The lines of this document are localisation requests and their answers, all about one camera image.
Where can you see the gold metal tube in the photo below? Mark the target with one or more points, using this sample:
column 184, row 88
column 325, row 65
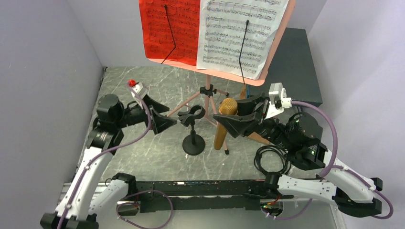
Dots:
column 227, row 107

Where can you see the wooden board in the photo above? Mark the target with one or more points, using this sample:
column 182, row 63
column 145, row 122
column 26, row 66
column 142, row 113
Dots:
column 245, row 93

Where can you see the red sheet music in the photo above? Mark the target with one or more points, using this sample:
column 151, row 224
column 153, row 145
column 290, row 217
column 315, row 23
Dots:
column 170, row 29

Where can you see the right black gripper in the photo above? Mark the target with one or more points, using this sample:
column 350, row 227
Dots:
column 247, row 119

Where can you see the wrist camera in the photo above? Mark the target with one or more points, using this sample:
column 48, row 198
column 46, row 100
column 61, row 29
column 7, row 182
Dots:
column 137, row 90
column 278, row 100

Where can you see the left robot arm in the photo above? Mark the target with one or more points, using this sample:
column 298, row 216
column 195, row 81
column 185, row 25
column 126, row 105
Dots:
column 79, row 209

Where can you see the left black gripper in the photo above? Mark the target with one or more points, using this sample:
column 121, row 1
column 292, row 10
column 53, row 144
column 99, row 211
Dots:
column 158, row 122

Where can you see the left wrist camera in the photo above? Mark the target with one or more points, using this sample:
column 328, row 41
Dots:
column 137, row 90

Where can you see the dark teal amplifier box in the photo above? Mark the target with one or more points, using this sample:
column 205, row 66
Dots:
column 293, row 66

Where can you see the white sheet music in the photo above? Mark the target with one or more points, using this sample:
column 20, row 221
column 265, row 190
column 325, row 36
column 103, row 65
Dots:
column 235, row 36

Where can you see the pink music stand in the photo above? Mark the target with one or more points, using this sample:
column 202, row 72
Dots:
column 232, row 77

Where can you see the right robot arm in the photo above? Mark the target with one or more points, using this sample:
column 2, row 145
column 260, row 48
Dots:
column 352, row 193

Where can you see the black round-base stand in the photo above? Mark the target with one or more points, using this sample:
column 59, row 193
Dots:
column 193, row 144

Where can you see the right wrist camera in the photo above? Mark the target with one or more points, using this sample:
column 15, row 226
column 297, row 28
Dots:
column 278, row 100

